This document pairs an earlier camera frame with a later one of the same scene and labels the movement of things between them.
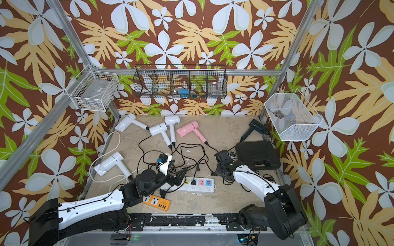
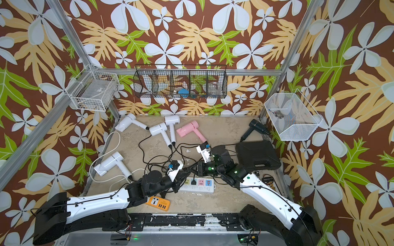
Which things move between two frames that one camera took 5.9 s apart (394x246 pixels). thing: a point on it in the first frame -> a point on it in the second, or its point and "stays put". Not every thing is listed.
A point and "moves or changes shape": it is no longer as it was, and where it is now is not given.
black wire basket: (191, 81) stays put
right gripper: (217, 171) -> (201, 168)
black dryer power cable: (223, 179) moves or changes shape
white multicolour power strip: (203, 185) stays put
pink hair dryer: (190, 126) stays put
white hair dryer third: (171, 121) stays put
